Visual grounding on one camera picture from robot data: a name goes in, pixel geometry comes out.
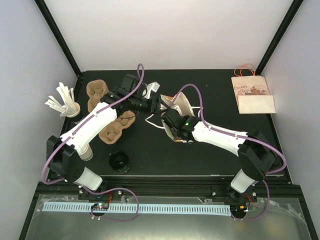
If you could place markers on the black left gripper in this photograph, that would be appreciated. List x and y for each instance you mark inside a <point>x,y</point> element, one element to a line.
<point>157,105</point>

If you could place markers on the brown paper takeout bag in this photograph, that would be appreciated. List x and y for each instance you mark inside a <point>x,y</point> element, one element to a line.
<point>183,106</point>

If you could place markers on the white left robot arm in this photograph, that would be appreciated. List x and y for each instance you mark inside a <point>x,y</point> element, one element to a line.
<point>67,154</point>

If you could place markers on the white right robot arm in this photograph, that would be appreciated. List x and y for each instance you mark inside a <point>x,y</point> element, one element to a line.
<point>257,158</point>

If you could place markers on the white paper coffee cup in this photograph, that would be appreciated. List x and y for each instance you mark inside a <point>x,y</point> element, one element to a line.
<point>87,154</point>

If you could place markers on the brown pulp cup carrier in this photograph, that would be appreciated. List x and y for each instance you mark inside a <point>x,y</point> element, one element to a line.
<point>113,131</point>

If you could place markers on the stack of pulp cup carriers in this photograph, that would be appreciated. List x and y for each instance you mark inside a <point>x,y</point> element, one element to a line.
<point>95,90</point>

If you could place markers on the stack of black cup lids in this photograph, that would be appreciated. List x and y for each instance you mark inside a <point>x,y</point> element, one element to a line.
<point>120,162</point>

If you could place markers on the cup of white wrapped stirrers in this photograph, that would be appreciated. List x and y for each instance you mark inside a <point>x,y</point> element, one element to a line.
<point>69,108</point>

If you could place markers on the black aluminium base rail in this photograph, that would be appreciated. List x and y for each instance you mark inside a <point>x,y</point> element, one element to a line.
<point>218,190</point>

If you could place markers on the printed paper bag orange handles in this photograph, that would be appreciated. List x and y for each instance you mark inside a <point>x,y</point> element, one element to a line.
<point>251,91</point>

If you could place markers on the light blue cable duct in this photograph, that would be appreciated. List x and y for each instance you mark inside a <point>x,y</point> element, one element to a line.
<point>132,208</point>

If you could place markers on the black left frame post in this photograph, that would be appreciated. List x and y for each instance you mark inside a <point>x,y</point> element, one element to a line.
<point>49,19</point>

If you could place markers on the black frame post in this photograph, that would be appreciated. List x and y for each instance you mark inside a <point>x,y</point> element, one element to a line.
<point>280,32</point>
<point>49,19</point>

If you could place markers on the black right frame post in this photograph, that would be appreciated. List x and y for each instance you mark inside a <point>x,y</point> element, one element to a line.
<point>280,32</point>

